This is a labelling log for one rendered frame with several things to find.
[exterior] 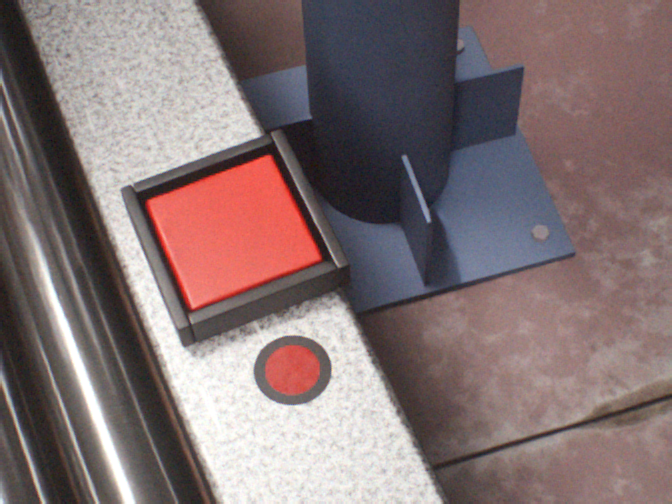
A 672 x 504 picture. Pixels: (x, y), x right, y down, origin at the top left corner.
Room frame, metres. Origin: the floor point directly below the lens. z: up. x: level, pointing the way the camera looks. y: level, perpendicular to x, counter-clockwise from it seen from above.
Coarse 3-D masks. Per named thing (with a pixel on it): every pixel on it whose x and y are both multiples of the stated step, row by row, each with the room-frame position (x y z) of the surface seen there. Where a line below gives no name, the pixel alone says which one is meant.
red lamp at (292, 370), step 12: (288, 348) 0.25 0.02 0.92; (300, 348) 0.25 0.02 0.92; (276, 360) 0.25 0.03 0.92; (288, 360) 0.25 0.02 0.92; (300, 360) 0.25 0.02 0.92; (312, 360) 0.25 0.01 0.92; (276, 372) 0.24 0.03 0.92; (288, 372) 0.24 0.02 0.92; (300, 372) 0.24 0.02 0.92; (312, 372) 0.24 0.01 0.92; (276, 384) 0.24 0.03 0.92; (288, 384) 0.24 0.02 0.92; (300, 384) 0.24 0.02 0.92; (312, 384) 0.24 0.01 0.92
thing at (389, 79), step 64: (320, 0) 0.91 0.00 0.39; (384, 0) 0.88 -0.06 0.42; (448, 0) 0.91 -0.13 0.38; (320, 64) 0.92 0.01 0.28; (384, 64) 0.88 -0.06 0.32; (448, 64) 0.92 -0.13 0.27; (320, 128) 0.92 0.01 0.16; (384, 128) 0.88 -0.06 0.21; (448, 128) 0.93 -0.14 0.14; (512, 128) 1.00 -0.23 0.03; (320, 192) 0.93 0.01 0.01; (384, 192) 0.88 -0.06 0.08; (448, 192) 0.92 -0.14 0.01; (512, 192) 0.92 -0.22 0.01; (384, 256) 0.83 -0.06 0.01; (448, 256) 0.83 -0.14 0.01; (512, 256) 0.82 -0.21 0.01
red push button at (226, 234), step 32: (256, 160) 0.34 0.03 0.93; (192, 192) 0.32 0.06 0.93; (224, 192) 0.32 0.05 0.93; (256, 192) 0.32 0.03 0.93; (288, 192) 0.32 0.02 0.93; (160, 224) 0.31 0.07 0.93; (192, 224) 0.31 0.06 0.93; (224, 224) 0.31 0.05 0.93; (256, 224) 0.30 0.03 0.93; (288, 224) 0.30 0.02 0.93; (192, 256) 0.29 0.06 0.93; (224, 256) 0.29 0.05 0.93; (256, 256) 0.29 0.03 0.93; (288, 256) 0.29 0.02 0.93; (320, 256) 0.29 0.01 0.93; (192, 288) 0.28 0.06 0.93; (224, 288) 0.27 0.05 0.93
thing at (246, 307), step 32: (224, 160) 0.34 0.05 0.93; (288, 160) 0.33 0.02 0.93; (128, 192) 0.32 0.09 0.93; (160, 192) 0.33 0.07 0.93; (320, 224) 0.30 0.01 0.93; (160, 256) 0.29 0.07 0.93; (160, 288) 0.27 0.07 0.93; (256, 288) 0.27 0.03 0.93; (288, 288) 0.27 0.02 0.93; (320, 288) 0.28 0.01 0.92; (192, 320) 0.26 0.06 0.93; (224, 320) 0.26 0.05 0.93
